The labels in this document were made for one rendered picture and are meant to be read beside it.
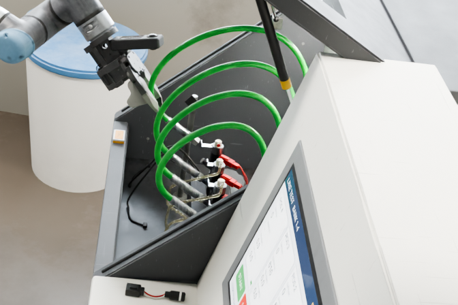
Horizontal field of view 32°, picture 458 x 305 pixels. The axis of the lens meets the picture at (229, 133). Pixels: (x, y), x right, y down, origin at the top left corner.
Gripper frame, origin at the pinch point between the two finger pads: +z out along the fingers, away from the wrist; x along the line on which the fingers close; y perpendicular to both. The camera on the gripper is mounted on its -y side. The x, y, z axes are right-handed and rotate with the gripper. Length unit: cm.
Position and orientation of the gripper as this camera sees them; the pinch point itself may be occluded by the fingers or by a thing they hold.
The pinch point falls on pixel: (159, 103)
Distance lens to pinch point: 187.7
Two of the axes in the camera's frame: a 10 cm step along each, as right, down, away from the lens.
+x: -1.3, 3.1, -9.4
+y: -8.3, 4.9, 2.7
